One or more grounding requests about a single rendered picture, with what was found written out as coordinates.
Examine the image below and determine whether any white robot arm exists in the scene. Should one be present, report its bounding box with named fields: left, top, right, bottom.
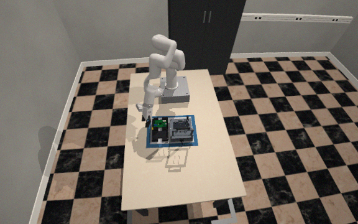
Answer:
left=136, top=35, right=185, bottom=112

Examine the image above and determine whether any green circuit board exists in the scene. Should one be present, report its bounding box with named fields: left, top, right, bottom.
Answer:
left=154, top=120, right=167, bottom=128

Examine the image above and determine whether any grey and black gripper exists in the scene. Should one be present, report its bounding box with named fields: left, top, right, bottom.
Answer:
left=142, top=108, right=153, bottom=128

